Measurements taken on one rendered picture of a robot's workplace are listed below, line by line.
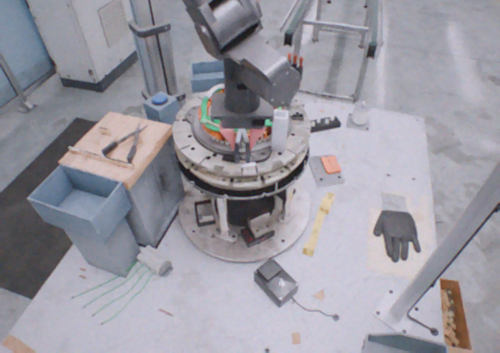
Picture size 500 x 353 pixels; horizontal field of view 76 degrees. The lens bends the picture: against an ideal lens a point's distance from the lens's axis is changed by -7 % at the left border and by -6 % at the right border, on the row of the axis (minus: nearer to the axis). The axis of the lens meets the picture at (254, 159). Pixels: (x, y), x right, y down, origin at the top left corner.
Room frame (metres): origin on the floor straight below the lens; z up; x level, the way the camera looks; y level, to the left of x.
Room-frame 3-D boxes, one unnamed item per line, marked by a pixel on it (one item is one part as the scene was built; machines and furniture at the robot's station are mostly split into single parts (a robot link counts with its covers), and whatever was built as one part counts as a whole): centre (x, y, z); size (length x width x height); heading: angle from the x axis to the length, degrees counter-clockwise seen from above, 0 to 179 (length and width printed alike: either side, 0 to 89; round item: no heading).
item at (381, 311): (0.30, -0.34, 0.78); 0.09 x 0.09 x 0.01; 49
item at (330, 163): (0.77, -0.25, 0.80); 0.07 x 0.05 x 0.01; 9
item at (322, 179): (0.76, -0.23, 0.79); 0.12 x 0.09 x 0.02; 9
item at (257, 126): (0.46, 0.02, 1.21); 0.07 x 0.07 x 0.09; 2
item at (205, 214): (0.56, 0.14, 0.83); 0.05 x 0.04 x 0.02; 14
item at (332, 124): (0.99, -0.24, 0.79); 0.15 x 0.05 x 0.02; 107
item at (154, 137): (0.59, 0.33, 1.05); 0.20 x 0.19 x 0.02; 161
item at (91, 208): (0.44, 0.37, 0.92); 0.17 x 0.11 x 0.28; 71
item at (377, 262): (0.53, -0.41, 0.78); 0.31 x 0.19 x 0.01; 164
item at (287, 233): (0.62, 0.03, 0.80); 0.39 x 0.39 x 0.01
